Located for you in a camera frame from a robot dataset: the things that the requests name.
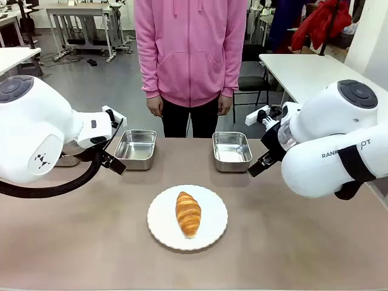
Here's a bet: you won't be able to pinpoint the stainless steel container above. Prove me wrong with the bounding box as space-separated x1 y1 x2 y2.
212 131 253 173
113 129 158 171

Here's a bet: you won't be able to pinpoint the black trousers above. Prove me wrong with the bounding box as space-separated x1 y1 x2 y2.
160 96 220 139

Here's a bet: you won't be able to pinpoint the black braided cable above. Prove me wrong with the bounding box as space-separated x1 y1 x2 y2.
0 150 104 198

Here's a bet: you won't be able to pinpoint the pink hoodie torso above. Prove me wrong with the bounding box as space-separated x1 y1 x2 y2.
133 0 248 108

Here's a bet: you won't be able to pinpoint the person's left forearm pink sleeve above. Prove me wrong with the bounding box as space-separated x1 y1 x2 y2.
220 45 244 98

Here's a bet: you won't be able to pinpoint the black chair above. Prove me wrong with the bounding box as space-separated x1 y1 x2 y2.
232 44 272 123

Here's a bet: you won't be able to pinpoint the red jacket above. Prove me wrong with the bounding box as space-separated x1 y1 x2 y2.
291 0 353 52

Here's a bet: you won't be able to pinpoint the black stand pole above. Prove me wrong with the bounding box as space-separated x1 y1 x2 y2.
319 0 339 58

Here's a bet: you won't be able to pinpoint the person's right forearm pink sleeve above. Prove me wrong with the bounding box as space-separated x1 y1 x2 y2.
138 51 162 99

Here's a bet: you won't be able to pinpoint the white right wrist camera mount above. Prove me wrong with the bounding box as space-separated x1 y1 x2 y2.
244 105 283 125

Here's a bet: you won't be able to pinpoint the white side table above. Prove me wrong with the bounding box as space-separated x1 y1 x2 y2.
259 53 366 106

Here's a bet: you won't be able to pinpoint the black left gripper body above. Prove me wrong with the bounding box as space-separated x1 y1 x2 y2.
65 139 107 162

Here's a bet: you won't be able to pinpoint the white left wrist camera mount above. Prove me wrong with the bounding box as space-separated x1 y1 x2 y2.
102 105 127 129

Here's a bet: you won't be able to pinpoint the white scalloped plate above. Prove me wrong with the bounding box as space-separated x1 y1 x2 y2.
147 184 229 252

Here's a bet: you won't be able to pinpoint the person's right hand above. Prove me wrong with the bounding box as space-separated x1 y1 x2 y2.
146 96 165 118

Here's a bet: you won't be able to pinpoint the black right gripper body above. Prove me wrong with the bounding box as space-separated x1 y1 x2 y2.
260 120 287 163

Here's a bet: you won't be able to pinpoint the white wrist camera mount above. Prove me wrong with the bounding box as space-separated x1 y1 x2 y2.
102 105 127 129
244 105 283 125

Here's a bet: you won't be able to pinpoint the white height-adjustable desk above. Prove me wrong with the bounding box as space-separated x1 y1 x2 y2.
45 2 125 64

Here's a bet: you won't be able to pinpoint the golden croissant bread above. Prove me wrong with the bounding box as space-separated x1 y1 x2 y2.
175 191 202 239

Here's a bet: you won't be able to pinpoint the person's left hand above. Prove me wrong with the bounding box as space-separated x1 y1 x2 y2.
217 94 233 116

